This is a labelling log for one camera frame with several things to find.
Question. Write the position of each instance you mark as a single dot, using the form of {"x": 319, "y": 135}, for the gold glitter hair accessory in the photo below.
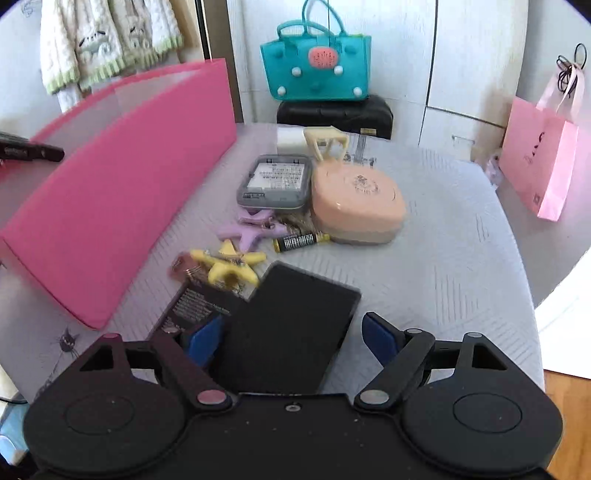
{"x": 298, "y": 224}

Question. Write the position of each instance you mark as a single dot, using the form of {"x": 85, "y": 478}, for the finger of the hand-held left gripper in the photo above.
{"x": 27, "y": 150}

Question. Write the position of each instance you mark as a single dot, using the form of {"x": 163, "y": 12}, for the black hard suitcase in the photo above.
{"x": 332, "y": 115}

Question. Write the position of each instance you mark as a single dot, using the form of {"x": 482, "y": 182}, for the crumpled clear plastic bag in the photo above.
{"x": 492, "y": 168}

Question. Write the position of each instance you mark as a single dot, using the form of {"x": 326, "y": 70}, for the teal felt handbag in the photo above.
{"x": 314, "y": 83}

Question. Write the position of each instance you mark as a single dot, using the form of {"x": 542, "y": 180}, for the black printed packet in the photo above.
{"x": 194, "y": 304}

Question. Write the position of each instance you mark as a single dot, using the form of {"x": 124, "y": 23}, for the yellow star hair clip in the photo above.
{"x": 226, "y": 267}

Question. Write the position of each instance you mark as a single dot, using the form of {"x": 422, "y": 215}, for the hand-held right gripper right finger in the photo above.
{"x": 378, "y": 337}

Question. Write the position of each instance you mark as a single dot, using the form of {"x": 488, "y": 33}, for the grey patterned bed sheet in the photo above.
{"x": 438, "y": 258}

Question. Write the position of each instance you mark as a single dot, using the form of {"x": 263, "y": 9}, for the white fleece garment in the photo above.
{"x": 69, "y": 41}

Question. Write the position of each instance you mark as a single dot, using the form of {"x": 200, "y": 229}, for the pink paper gift bag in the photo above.
{"x": 535, "y": 157}

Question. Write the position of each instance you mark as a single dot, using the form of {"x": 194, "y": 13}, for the black case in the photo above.
{"x": 286, "y": 323}

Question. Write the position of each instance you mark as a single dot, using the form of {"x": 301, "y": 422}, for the pink storage box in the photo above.
{"x": 115, "y": 184}

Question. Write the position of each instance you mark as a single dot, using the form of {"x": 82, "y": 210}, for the white cube charger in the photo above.
{"x": 290, "y": 141}

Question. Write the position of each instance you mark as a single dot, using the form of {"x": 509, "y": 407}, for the grey pocket router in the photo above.
{"x": 277, "y": 177}

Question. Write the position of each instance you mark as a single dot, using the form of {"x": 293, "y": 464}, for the white wardrobe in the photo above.
{"x": 397, "y": 46}

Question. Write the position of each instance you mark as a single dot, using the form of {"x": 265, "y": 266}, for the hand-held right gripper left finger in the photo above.
{"x": 203, "y": 339}

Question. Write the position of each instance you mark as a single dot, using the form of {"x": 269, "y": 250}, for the cream hair claw clip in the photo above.
{"x": 323, "y": 138}

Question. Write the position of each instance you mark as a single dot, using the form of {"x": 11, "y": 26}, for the purple star hair clip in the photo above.
{"x": 251, "y": 230}

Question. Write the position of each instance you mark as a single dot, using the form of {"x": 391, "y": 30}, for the black and gold battery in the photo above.
{"x": 300, "y": 241}

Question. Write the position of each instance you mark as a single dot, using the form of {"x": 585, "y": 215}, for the pink small hair clip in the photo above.
{"x": 184, "y": 268}

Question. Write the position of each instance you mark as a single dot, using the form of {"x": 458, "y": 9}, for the peach rounded case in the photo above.
{"x": 355, "y": 203}

